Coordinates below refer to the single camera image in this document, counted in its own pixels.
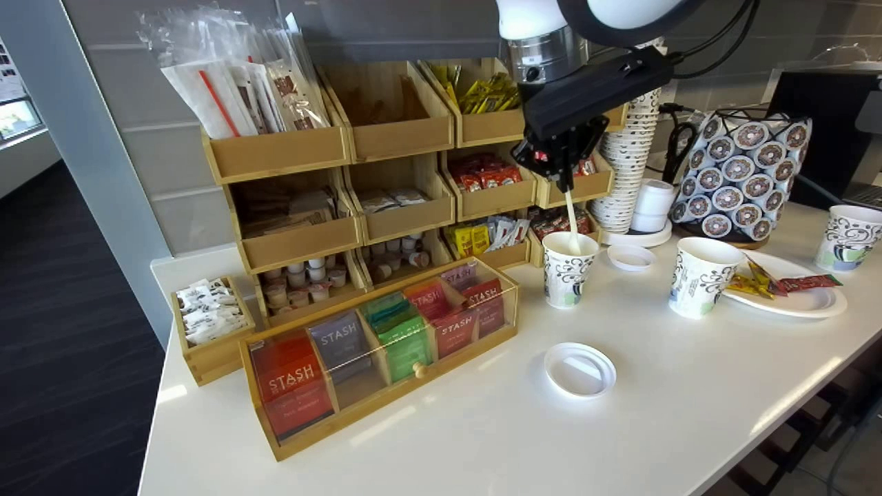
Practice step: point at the red Stash tea bags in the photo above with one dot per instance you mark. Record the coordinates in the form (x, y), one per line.
(290, 387)

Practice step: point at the green tea bags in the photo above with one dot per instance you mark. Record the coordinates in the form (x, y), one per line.
(400, 339)

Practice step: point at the brown packets in bin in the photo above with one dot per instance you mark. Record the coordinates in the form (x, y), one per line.
(294, 211)

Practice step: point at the wooden bin organizer shelf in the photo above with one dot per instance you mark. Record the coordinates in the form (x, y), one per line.
(278, 154)

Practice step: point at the white bowl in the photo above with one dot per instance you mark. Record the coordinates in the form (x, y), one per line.
(657, 237)

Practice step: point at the plastic bag of stirrers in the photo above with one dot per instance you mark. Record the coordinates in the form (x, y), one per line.
(290, 87)

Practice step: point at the small wooden packet box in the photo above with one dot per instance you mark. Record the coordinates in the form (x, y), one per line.
(207, 358)

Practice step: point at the bright red tea bags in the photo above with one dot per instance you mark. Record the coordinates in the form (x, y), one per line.
(446, 321)

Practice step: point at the small white cup lid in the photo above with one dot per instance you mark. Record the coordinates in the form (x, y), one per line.
(629, 258)

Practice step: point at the small creamer cup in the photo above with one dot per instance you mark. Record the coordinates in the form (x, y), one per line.
(338, 273)
(315, 267)
(297, 273)

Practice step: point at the yellow packets in bin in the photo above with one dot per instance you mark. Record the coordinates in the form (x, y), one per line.
(479, 92)

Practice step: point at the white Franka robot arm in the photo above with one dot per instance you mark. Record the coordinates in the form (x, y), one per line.
(533, 36)

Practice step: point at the printed paper cup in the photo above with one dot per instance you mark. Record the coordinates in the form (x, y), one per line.
(569, 277)
(699, 280)

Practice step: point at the dark red tea bags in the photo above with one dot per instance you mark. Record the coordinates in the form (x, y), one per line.
(482, 298)

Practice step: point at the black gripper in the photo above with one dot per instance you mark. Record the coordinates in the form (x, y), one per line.
(588, 98)

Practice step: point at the black coffee machine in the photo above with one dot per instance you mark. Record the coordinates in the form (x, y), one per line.
(829, 128)

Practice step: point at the red packets in bin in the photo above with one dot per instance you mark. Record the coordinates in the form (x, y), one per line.
(486, 171)

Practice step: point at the white background counter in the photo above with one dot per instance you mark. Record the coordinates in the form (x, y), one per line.
(19, 118)

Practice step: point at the cream plastic spoon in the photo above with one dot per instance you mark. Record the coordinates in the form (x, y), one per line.
(573, 220)

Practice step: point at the white mug far right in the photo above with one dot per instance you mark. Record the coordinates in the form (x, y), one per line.
(848, 241)

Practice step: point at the white sugar packets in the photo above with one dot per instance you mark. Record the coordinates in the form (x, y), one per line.
(210, 309)

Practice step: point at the white paper plate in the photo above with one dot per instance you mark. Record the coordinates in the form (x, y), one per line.
(795, 300)

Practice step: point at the white packets in bin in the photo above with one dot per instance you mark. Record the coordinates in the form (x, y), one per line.
(396, 200)

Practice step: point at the grey Stash tea bags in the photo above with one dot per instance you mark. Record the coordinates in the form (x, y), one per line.
(347, 354)

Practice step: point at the coffee pod basket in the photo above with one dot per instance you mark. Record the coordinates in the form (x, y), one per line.
(739, 175)

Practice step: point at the wooden tea bag box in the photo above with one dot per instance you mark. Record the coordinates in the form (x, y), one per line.
(388, 402)

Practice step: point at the red sauce packet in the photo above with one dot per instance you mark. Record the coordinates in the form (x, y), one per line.
(806, 281)

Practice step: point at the plastic bag of straws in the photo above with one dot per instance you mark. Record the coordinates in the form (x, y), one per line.
(207, 87)

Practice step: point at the red snack packets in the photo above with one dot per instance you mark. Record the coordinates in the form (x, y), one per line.
(552, 220)

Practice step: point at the yellow condiment packets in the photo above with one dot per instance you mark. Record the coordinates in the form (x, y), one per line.
(750, 280)

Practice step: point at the tall stack of paper cups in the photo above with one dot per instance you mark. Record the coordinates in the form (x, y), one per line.
(629, 165)

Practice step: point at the yellow tea packets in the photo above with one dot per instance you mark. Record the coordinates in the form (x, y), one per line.
(471, 241)

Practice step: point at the large white cup lid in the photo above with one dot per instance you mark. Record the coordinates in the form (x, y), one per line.
(555, 372)

